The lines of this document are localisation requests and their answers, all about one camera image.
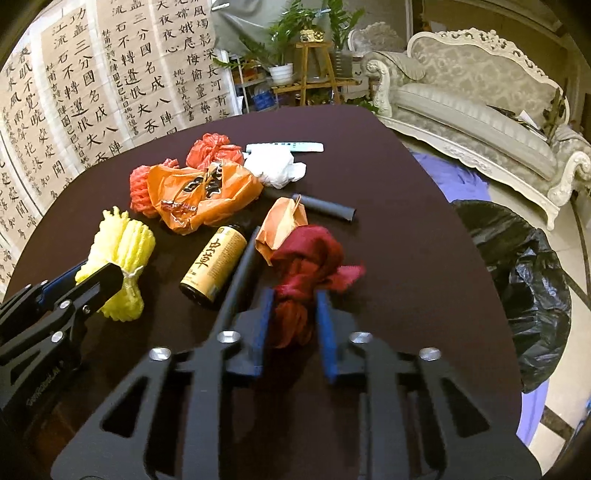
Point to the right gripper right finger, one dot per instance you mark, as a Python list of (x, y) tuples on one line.
[(417, 418)]

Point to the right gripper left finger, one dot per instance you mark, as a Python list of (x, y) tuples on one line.
[(165, 419)]

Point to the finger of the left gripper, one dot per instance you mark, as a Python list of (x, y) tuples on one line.
[(60, 281), (91, 294)]

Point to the yellow foam net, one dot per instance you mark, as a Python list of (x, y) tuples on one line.
[(127, 243)]

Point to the dark red cloth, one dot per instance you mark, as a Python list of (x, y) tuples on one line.
[(309, 260)]

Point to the white plastic bag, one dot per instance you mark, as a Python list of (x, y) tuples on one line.
[(275, 169)]

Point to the black trash bag bin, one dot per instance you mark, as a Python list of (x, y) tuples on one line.
[(530, 283)]

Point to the red foam net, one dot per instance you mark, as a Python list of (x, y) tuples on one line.
[(139, 197)]

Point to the gold black cylindrical can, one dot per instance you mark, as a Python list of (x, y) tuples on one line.
[(211, 269)]

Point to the orange plastic bag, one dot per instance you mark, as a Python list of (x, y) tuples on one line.
[(187, 198)]

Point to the long black foam tube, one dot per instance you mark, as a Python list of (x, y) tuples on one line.
[(235, 286)]

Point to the red plastic bag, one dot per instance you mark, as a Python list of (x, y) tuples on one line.
[(213, 147)]

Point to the calligraphy folding screen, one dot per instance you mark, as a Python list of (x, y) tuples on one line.
[(90, 80)]

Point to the small orange paper bag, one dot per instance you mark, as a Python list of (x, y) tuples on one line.
[(283, 217)]

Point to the purple floor cloth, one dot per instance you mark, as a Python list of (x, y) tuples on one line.
[(456, 181)]

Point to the white blue toothpaste tube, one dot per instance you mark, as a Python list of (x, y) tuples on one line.
[(284, 147)]

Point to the plant in white pot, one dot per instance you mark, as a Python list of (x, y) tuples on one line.
[(270, 53)]

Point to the wooden plant stand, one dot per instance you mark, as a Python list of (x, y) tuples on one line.
[(315, 70)]

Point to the ornate white grey sofa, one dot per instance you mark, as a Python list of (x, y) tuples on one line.
[(479, 99)]

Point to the tall green plant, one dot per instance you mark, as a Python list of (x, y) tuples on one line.
[(342, 22)]

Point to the ornate grey armchair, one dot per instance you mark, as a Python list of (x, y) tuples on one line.
[(379, 36)]

